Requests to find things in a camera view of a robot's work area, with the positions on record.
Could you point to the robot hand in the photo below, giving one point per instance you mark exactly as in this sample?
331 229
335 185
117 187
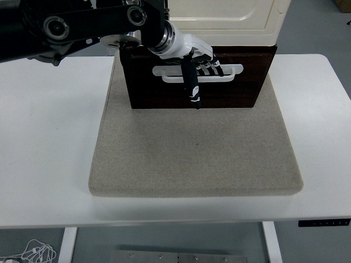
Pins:
186 45

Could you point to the dark wood drawer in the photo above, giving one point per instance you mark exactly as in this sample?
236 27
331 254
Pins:
246 74

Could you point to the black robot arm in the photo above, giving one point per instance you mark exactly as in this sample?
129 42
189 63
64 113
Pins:
82 19

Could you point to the dark wood drawer housing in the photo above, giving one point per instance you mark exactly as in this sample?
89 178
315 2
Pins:
164 98

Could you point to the grey fabric mat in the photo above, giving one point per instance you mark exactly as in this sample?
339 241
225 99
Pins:
192 153

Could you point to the cardboard box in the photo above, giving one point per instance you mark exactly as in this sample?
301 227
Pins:
344 5

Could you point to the white table leg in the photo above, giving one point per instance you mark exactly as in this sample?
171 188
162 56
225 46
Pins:
67 246
272 243

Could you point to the black table control panel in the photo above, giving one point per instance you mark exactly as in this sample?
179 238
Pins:
323 222

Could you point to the white charger block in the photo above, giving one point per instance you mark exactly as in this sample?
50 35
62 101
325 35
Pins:
6 260

